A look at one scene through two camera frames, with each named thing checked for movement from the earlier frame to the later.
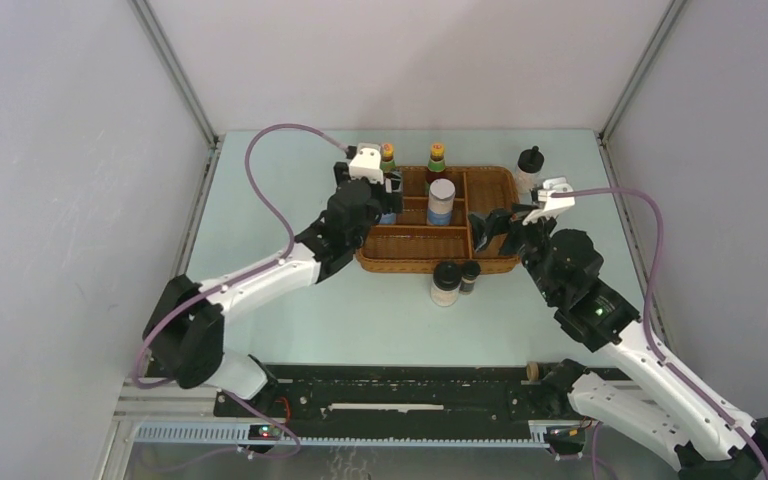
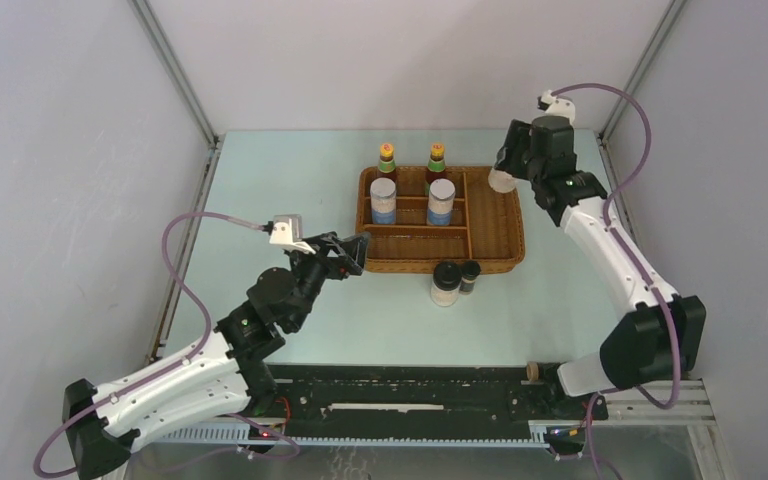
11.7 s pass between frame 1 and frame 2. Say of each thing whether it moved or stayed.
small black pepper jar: stayed
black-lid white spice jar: stayed
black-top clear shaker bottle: moved
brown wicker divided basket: stayed
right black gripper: moved
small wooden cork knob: stayed
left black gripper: moved
